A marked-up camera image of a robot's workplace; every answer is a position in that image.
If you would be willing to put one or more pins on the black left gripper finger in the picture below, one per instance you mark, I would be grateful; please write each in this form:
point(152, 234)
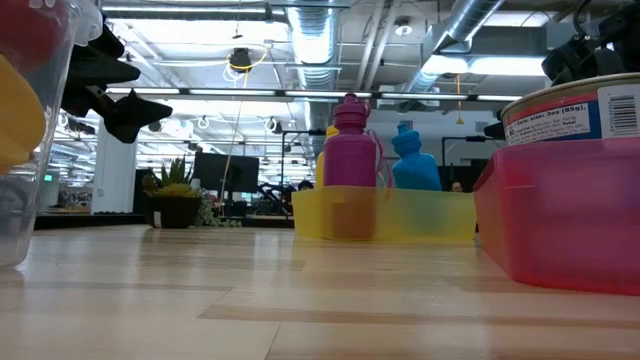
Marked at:
point(135, 115)
point(95, 72)

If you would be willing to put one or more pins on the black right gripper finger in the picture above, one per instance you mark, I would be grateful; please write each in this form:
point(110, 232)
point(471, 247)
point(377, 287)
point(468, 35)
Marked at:
point(496, 129)

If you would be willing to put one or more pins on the clear plastic container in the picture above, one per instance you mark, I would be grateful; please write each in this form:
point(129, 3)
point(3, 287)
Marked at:
point(55, 100)

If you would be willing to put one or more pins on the blue label tin can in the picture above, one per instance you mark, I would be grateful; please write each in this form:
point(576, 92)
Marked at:
point(550, 120)

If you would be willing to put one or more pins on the red apple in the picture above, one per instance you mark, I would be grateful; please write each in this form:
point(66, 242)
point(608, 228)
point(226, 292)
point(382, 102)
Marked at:
point(25, 30)

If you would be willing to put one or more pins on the blue plastic squeeze bottle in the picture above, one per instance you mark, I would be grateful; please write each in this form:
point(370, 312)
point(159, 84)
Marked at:
point(415, 170)

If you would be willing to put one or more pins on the yellow translucent plastic bin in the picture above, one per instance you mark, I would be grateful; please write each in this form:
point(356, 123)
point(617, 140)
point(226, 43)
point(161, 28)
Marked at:
point(450, 215)

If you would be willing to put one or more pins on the pink translucent plastic bin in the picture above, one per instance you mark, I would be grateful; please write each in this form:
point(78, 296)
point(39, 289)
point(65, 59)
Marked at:
point(565, 220)

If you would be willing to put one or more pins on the purple plastic squeeze bottle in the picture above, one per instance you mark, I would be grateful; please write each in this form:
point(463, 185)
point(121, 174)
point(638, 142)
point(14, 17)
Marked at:
point(350, 155)

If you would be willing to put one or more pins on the yellow plastic squeeze bottle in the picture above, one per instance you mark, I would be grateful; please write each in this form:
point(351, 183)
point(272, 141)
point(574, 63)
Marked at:
point(320, 172)

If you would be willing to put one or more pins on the white column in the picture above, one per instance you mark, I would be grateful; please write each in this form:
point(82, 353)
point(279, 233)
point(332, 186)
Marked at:
point(115, 170)

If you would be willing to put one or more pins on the person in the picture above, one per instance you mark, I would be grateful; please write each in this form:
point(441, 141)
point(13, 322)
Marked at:
point(305, 185)
point(456, 186)

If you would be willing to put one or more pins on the overhead bar with light strips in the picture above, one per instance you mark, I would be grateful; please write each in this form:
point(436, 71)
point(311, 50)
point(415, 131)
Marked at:
point(230, 92)

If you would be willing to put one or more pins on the potted succulent plant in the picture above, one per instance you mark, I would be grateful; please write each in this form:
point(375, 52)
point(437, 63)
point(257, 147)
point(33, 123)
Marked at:
point(172, 210)

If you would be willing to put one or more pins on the black monitor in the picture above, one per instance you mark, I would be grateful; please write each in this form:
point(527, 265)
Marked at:
point(225, 172)

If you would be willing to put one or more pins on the silver ventilation duct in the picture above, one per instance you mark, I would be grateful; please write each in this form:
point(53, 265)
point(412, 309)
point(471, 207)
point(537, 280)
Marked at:
point(465, 22)
point(315, 45)

